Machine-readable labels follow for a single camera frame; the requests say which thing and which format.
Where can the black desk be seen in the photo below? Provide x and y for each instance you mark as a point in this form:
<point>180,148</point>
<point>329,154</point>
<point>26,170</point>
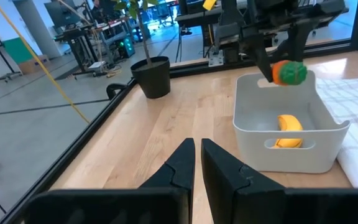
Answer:
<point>76,40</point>

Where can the grey plastic bin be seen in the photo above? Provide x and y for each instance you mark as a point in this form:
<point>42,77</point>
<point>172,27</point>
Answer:
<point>253,133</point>

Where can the orange toy carrot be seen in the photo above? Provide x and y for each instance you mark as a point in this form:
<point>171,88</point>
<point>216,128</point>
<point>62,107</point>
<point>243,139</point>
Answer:
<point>291,73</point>

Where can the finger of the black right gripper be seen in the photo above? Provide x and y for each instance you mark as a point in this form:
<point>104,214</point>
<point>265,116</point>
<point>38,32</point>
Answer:
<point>261,53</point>
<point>298,43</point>

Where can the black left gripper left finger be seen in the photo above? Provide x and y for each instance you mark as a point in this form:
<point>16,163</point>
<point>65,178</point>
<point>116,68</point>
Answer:
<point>179,174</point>

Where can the cardboard box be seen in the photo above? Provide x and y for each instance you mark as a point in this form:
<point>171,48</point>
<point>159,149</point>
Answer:
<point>34,64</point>

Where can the green plant in black pot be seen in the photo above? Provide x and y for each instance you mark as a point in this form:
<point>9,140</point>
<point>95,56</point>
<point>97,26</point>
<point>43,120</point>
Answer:
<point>152,77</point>

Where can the yellow toy banana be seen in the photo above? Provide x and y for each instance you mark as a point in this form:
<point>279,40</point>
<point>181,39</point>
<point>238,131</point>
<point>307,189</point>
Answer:
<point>288,123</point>

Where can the yellow tag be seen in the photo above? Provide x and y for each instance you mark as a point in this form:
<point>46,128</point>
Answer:
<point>209,4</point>

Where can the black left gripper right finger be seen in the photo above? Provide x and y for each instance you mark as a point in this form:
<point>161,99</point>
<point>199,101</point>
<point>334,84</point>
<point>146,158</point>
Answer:
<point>222,180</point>

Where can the computer with green lights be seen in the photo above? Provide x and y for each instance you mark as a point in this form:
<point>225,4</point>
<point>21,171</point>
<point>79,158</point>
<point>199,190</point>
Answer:
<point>126,46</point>

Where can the seated person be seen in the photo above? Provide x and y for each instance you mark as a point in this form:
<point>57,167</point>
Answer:
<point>97,9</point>

